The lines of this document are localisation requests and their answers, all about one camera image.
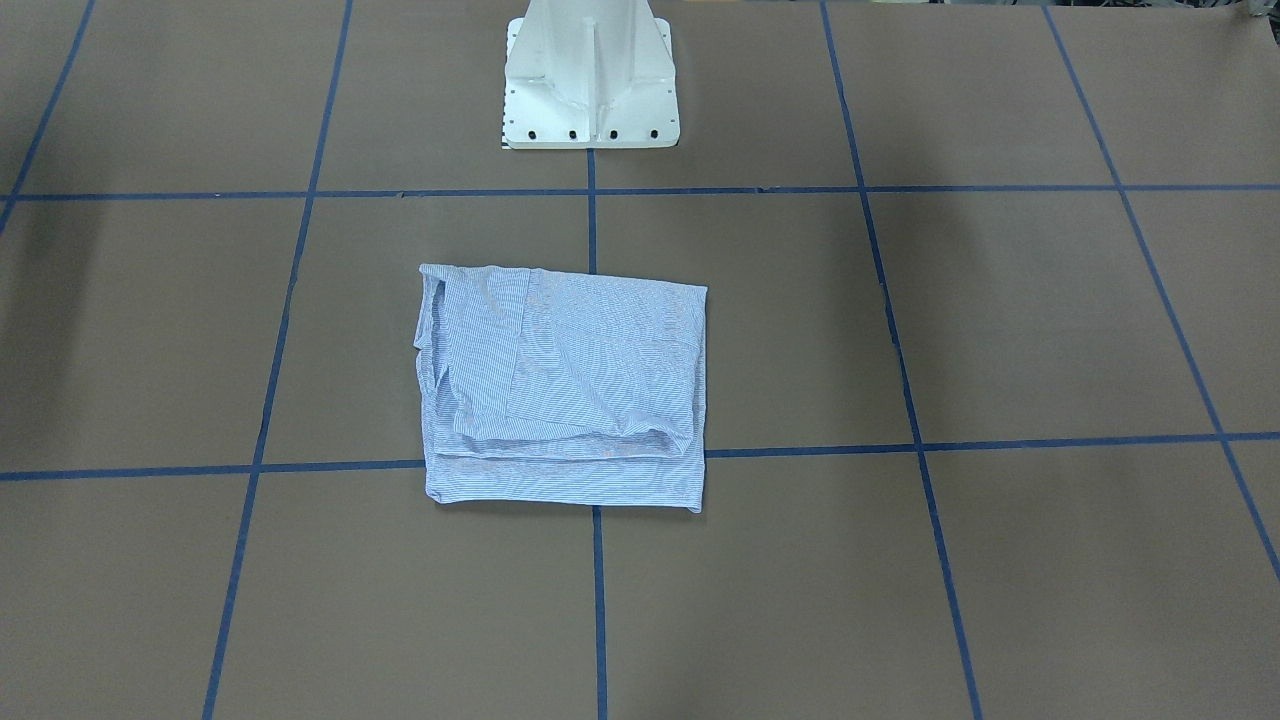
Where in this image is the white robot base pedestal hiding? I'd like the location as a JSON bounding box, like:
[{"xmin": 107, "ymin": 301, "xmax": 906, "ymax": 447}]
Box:
[{"xmin": 500, "ymin": 1, "xmax": 681, "ymax": 150}]

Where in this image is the light blue striped shirt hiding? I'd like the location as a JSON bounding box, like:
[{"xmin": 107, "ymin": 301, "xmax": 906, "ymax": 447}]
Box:
[{"xmin": 413, "ymin": 264, "xmax": 708, "ymax": 512}]

